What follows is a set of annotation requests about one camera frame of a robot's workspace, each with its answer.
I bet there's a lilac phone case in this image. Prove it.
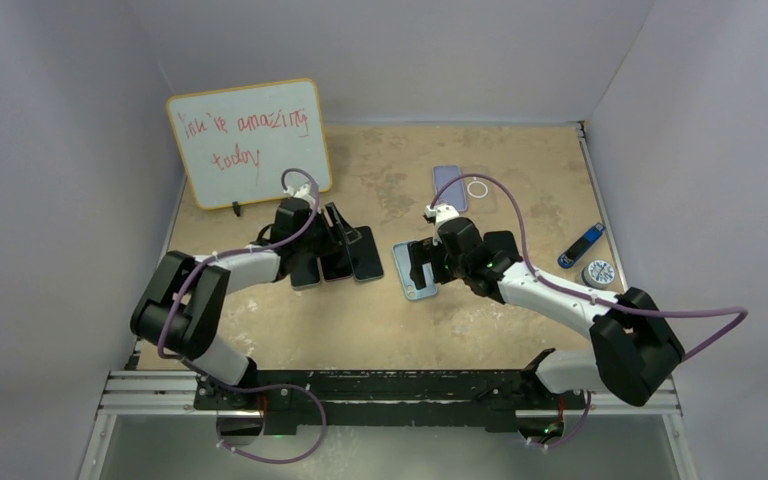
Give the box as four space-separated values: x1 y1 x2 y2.
432 165 468 213

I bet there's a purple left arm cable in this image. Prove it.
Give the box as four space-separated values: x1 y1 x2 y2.
155 168 323 392

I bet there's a yellow framed whiteboard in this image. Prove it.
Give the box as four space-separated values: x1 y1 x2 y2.
166 78 333 210

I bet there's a blue stapler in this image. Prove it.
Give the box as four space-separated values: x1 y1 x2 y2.
557 222 605 269

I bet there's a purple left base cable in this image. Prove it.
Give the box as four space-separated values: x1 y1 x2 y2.
215 384 328 466

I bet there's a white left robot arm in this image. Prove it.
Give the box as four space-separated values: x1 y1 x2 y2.
130 198 362 409

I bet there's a black phone in black case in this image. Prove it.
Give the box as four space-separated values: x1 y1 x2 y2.
483 230 522 263

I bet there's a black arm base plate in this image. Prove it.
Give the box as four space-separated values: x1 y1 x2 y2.
194 369 585 437

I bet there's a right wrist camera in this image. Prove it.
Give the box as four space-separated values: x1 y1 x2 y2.
423 203 460 229

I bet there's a black smartphone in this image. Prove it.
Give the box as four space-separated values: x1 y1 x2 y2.
290 257 322 290

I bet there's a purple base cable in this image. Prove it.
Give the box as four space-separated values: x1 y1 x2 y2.
523 390 593 452
215 384 328 466

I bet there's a light blue phone case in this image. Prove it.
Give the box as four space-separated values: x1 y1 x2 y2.
392 241 438 302

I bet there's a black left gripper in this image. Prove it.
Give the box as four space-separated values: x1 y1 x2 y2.
294 204 359 258

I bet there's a clear magsafe phone case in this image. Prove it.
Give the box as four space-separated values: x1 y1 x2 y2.
462 164 498 215

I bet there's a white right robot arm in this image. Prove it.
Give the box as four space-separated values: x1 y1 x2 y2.
407 217 686 407

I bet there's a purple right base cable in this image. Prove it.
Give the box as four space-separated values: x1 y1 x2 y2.
523 390 593 452

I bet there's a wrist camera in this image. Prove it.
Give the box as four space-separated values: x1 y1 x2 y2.
284 182 319 210
423 203 460 229

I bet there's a small white blue jar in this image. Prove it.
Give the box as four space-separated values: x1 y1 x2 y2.
580 260 617 289

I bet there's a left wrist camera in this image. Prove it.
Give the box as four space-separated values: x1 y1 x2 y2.
284 182 319 210

